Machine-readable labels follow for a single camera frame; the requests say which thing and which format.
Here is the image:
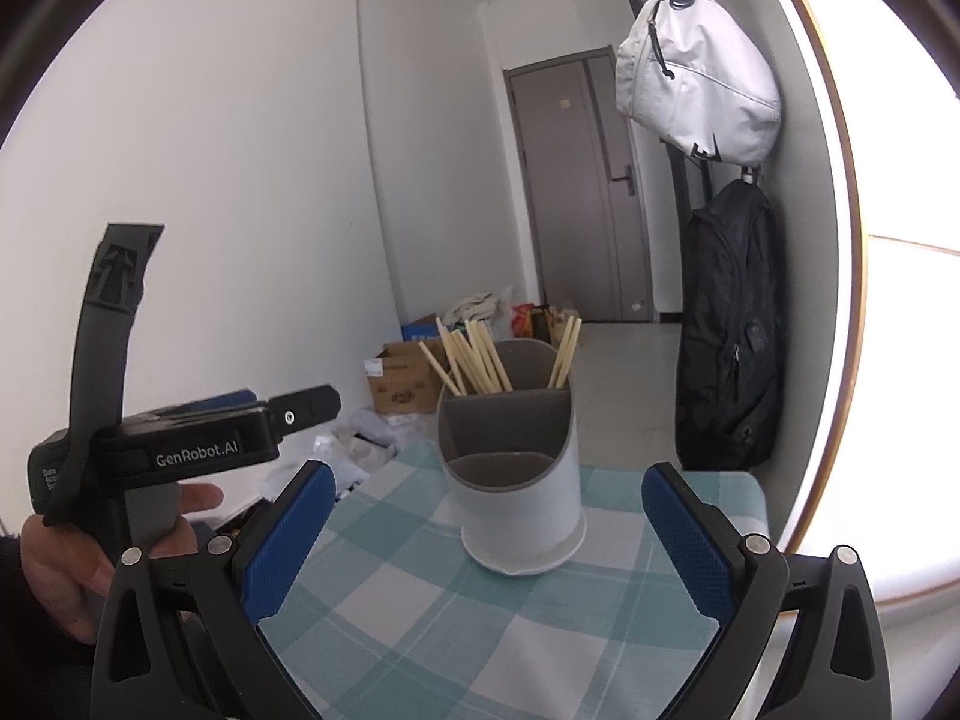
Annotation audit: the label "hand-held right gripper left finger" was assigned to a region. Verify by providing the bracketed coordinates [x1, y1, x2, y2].
[90, 459, 337, 720]

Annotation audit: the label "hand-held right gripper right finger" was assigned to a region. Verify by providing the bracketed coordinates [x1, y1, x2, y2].
[641, 463, 893, 720]

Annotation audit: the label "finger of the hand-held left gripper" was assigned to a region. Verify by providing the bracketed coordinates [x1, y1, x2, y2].
[135, 388, 260, 422]
[266, 384, 343, 433]

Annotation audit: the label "white grey utensil holder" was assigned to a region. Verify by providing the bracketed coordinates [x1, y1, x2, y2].
[437, 340, 587, 577]

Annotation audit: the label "bundle of wooden chopsticks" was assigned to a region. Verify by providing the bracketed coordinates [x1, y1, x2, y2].
[418, 315, 584, 397]

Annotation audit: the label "person's left hand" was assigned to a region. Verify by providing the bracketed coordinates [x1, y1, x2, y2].
[19, 484, 224, 646]

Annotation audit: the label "crumpled white plastic bags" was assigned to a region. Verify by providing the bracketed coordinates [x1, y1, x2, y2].
[311, 409, 398, 496]

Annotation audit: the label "brown cardboard box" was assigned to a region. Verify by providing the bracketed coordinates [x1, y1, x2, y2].
[365, 341, 443, 415]

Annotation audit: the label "open blue box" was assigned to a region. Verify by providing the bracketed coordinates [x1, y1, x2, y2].
[401, 313, 443, 346]

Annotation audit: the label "white cloth bag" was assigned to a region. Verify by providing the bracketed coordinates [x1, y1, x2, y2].
[442, 291, 500, 327]

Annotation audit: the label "black backpack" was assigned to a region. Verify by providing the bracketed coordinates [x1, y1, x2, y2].
[675, 178, 785, 472]

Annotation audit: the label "teal checkered tablecloth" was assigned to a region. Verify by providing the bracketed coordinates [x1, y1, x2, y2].
[255, 439, 770, 720]

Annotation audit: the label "gold-rimmed bright round panel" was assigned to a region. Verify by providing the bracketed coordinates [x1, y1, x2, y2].
[750, 0, 960, 605]

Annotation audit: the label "grey door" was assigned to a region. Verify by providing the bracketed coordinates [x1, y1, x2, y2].
[502, 49, 653, 323]

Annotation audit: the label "white sling bag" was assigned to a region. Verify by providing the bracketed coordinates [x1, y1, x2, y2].
[615, 0, 782, 164]

